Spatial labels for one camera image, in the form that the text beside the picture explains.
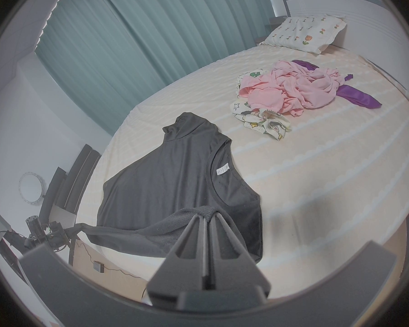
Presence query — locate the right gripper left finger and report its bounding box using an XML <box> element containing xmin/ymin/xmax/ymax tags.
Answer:
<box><xmin>147</xmin><ymin>213</ymin><xmax>206</xmax><ymax>302</ymax></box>

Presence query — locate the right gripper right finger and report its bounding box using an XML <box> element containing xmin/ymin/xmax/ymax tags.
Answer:
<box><xmin>207</xmin><ymin>213</ymin><xmax>272</xmax><ymax>300</ymax></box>

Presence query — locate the black T-shirt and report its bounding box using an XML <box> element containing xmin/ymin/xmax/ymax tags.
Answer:
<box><xmin>64</xmin><ymin>112</ymin><xmax>264</xmax><ymax>265</ymax></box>

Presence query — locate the bed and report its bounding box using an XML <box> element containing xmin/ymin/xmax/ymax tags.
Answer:
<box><xmin>70</xmin><ymin>0</ymin><xmax>409</xmax><ymax>300</ymax></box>

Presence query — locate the white printed garment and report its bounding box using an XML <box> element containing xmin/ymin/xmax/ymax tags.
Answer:
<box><xmin>230</xmin><ymin>70</ymin><xmax>292</xmax><ymax>141</ymax></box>

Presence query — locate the round white mirror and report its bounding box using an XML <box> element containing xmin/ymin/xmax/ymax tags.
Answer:
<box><xmin>19</xmin><ymin>172</ymin><xmax>45</xmax><ymax>203</ymax></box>

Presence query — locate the pink garment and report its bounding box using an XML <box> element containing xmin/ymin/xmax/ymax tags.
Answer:
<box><xmin>239</xmin><ymin>60</ymin><xmax>341</xmax><ymax>116</ymax></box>

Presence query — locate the purple garment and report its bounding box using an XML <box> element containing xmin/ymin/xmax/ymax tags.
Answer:
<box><xmin>291</xmin><ymin>59</ymin><xmax>383</xmax><ymax>109</ymax></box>

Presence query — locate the white printed pillow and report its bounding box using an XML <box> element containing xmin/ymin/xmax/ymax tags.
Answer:
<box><xmin>259</xmin><ymin>15</ymin><xmax>347</xmax><ymax>54</ymax></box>

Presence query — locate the grey bedside table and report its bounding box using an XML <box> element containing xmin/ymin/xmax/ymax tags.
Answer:
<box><xmin>256</xmin><ymin>16</ymin><xmax>289</xmax><ymax>46</ymax></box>

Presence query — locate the black cable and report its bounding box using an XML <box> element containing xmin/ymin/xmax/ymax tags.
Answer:
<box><xmin>76</xmin><ymin>240</ymin><xmax>150</xmax><ymax>282</ymax></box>

